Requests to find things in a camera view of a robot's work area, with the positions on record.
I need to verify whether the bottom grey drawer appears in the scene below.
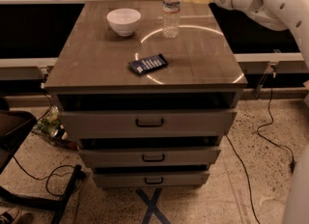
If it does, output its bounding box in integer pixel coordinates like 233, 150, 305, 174
93, 170, 210, 188

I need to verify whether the grey drawer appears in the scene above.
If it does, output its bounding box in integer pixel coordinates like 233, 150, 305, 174
79, 146, 220, 168
93, 170, 210, 188
60, 108, 237, 139

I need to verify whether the sneaker shoe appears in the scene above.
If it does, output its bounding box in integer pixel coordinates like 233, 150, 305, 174
0, 208, 33, 224

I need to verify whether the top grey drawer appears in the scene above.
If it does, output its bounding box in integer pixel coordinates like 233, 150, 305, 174
60, 108, 237, 139

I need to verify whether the long black floor cable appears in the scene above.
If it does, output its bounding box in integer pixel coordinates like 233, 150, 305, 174
225, 134, 261, 224

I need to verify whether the black looped cable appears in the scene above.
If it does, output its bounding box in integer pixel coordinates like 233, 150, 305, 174
12, 155, 77, 198

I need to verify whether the middle grey drawer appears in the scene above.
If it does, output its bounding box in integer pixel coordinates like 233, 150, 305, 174
79, 146, 220, 168

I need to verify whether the pile of bottles and cans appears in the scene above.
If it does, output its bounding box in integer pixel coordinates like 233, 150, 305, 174
32, 106, 77, 151

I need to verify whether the black chair frame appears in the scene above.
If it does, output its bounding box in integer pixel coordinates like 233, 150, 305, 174
0, 110, 83, 224

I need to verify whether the grey drawer cabinet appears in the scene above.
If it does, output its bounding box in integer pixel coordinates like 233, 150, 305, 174
46, 1, 247, 175

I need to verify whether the clear plastic water bottle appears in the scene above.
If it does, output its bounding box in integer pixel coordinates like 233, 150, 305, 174
162, 0, 181, 39

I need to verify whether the dark blue snack packet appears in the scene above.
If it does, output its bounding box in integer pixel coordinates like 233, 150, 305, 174
128, 54, 168, 75

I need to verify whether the white ceramic bowl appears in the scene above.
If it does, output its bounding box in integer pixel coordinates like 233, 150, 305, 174
107, 9, 141, 37

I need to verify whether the black power adapter with cable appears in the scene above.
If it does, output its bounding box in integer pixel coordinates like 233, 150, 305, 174
255, 71, 296, 174

